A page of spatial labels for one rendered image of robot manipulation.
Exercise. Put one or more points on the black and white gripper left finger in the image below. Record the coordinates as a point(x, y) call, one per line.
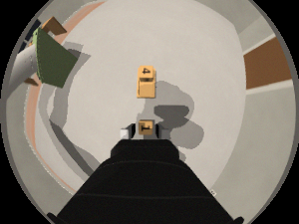
point(128, 132)

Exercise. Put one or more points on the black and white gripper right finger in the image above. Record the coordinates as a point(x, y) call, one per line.
point(161, 132)

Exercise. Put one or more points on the wooden number cube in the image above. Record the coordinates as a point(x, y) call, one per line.
point(145, 127)
point(146, 73)

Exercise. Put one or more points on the small wooden tray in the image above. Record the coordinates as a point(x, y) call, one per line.
point(145, 90)

